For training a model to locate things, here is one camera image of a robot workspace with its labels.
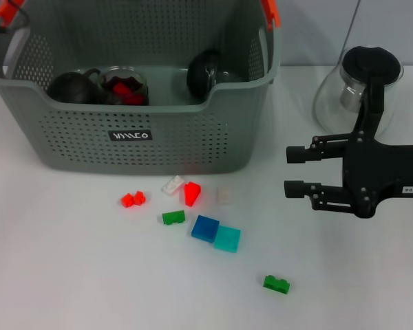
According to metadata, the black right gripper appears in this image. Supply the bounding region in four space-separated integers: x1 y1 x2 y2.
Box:
284 130 413 219

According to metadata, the green toy brick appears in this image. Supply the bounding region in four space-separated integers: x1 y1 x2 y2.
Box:
263 274 290 295
161 210 186 226

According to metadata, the black round object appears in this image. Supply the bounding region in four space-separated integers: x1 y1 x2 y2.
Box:
186 49 235 101

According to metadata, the dark red curved toy brick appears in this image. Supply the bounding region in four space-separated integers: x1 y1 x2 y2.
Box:
110 81 142 105

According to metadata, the grey perforated plastic storage basket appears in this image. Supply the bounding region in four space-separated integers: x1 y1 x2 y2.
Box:
0 0 282 177

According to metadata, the white toy brick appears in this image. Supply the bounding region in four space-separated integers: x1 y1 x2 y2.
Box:
161 175 184 197
215 186 233 206

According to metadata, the cyan flat toy brick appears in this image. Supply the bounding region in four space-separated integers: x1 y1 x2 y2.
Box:
213 225 242 254

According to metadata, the red sloped toy brick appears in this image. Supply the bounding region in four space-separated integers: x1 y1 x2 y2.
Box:
182 181 202 207

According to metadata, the blue flat toy brick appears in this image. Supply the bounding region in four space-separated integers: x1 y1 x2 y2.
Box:
191 214 220 243

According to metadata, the dark clay teapot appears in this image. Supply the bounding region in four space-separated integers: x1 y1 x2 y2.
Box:
47 67 103 105

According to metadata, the glass carafe with black handle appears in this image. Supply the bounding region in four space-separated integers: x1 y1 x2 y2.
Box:
312 44 404 138

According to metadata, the orange basket handle grip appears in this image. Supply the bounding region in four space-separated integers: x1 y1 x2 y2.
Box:
260 0 282 32
0 0 24 28

